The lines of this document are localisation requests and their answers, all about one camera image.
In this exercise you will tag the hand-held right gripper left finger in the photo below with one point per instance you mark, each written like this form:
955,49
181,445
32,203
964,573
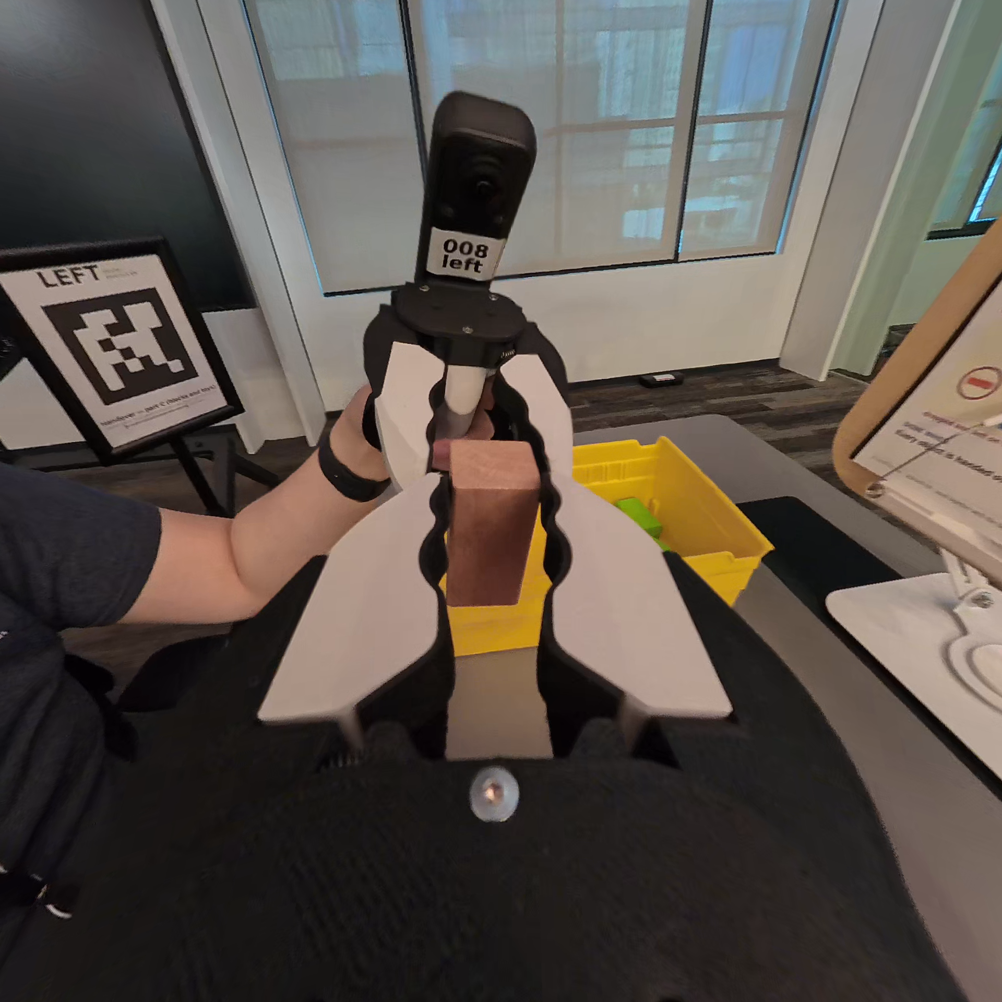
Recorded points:
360,626

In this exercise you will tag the black wristband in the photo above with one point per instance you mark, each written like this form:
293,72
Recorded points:
348,477

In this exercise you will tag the yellow plastic bin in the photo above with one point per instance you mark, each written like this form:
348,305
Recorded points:
704,517

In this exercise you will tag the black floor power box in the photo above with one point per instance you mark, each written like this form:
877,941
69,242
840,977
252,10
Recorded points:
661,380

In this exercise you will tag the white metal stand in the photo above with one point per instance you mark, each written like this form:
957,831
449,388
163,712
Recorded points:
900,642

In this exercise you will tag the glass wall panel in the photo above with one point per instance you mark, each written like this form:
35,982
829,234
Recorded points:
587,117

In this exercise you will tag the framed black-white marker sign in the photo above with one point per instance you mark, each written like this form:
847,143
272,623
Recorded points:
117,344

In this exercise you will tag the dark wall screen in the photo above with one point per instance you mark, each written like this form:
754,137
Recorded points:
94,141

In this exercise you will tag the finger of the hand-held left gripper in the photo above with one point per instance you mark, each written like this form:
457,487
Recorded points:
548,407
403,415

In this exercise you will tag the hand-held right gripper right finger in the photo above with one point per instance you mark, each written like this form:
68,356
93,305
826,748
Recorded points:
626,626

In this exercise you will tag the natural wooden block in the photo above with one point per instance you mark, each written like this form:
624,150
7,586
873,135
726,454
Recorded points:
489,532

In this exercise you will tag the black sign easel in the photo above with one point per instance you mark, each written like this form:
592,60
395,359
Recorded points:
219,470

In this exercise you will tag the person's dark clothing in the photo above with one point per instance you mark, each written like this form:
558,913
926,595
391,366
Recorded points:
47,626

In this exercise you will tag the instruction sheet on wooden board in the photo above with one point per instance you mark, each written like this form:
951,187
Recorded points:
877,391

